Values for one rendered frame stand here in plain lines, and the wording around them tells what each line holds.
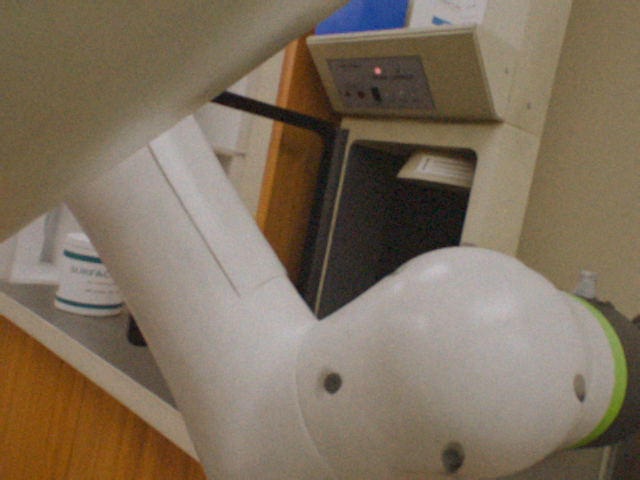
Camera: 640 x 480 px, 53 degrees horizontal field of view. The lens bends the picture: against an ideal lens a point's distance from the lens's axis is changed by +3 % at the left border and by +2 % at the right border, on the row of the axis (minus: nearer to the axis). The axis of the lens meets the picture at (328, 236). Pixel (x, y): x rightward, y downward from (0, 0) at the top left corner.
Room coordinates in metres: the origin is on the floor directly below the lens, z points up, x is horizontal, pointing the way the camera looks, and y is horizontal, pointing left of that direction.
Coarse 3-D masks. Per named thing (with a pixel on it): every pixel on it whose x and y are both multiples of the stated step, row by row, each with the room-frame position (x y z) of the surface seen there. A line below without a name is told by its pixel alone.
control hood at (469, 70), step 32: (352, 32) 0.96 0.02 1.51; (384, 32) 0.92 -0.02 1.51; (416, 32) 0.87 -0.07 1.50; (448, 32) 0.84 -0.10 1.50; (480, 32) 0.82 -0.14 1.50; (320, 64) 1.04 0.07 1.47; (448, 64) 0.87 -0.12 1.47; (480, 64) 0.84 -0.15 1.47; (512, 64) 0.88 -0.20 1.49; (448, 96) 0.90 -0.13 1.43; (480, 96) 0.87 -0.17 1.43
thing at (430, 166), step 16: (416, 160) 1.02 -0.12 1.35; (432, 160) 1.00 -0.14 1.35; (448, 160) 0.99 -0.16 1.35; (464, 160) 0.99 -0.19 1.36; (400, 176) 1.04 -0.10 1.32; (416, 176) 1.00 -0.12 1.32; (432, 176) 0.99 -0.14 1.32; (448, 176) 0.98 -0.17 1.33; (464, 176) 0.98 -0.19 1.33; (464, 192) 1.13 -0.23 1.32
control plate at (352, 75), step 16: (336, 64) 1.02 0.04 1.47; (352, 64) 0.99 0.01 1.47; (368, 64) 0.97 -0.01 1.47; (384, 64) 0.95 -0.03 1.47; (400, 64) 0.93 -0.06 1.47; (416, 64) 0.91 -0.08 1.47; (336, 80) 1.04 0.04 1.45; (352, 80) 1.01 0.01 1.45; (368, 80) 0.99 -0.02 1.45; (384, 80) 0.97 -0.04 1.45; (400, 80) 0.95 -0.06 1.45; (416, 80) 0.92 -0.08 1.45; (352, 96) 1.04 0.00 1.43; (368, 96) 1.01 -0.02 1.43; (384, 96) 0.99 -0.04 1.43; (400, 96) 0.97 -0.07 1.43; (416, 96) 0.94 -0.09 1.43
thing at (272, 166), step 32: (224, 128) 0.97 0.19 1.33; (256, 128) 1.00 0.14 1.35; (288, 128) 1.03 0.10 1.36; (224, 160) 0.97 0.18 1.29; (256, 160) 1.01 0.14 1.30; (288, 160) 1.04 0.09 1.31; (320, 160) 1.08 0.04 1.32; (256, 192) 1.01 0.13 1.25; (288, 192) 1.05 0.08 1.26; (288, 224) 1.06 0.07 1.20; (288, 256) 1.06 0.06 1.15; (128, 320) 0.91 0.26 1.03
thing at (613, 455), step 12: (636, 324) 0.55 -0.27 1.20; (636, 432) 0.53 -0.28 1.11; (612, 444) 0.55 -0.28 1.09; (624, 444) 0.54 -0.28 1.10; (636, 444) 0.53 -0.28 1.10; (600, 456) 0.57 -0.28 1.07; (612, 456) 0.55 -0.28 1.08; (624, 456) 0.54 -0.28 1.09; (636, 456) 0.53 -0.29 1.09; (600, 468) 0.56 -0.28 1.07; (612, 468) 0.54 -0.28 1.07; (624, 468) 0.53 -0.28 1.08; (636, 468) 0.53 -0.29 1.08
